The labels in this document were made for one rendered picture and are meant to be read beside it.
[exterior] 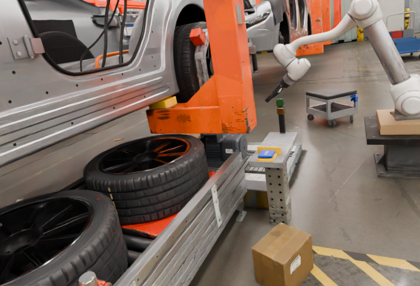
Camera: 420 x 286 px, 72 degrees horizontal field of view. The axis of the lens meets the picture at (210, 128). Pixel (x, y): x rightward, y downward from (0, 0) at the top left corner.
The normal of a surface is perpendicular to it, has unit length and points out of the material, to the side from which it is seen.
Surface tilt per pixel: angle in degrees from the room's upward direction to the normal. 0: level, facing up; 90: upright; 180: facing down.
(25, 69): 91
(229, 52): 90
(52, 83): 92
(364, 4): 85
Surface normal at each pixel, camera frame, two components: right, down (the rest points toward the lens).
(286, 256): -0.15, -0.95
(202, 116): -0.43, 0.33
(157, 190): 0.33, 0.22
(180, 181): 0.64, 0.12
